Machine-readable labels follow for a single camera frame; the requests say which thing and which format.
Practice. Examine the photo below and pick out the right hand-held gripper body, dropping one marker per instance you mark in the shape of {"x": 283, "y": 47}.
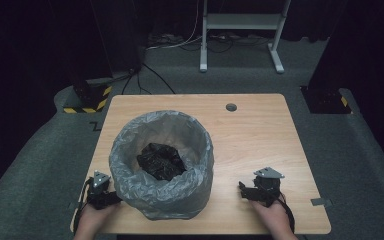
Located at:
{"x": 267, "y": 186}

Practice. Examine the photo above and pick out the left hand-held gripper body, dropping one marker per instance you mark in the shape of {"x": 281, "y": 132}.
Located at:
{"x": 99, "y": 191}

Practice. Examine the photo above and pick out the bin with grey liner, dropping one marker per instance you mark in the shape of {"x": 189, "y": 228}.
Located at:
{"x": 166, "y": 196}

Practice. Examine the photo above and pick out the person's left hand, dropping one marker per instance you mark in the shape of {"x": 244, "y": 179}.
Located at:
{"x": 95, "y": 218}

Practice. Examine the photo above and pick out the person's right hand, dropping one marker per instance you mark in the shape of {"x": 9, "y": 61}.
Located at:
{"x": 272, "y": 216}

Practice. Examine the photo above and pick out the grey tape piece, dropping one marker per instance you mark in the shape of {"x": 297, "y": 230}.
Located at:
{"x": 320, "y": 201}

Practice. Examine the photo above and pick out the black crumpled plastic bag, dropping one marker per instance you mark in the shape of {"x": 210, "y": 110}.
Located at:
{"x": 160, "y": 161}

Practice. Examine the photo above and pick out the grey table grommet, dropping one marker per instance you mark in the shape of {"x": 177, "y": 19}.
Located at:
{"x": 231, "y": 107}

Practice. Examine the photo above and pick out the hazard-striped stand base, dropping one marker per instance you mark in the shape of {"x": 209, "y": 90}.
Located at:
{"x": 326, "y": 100}
{"x": 91, "y": 100}

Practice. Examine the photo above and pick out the white metal stand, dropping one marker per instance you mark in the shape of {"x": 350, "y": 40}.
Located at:
{"x": 241, "y": 21}

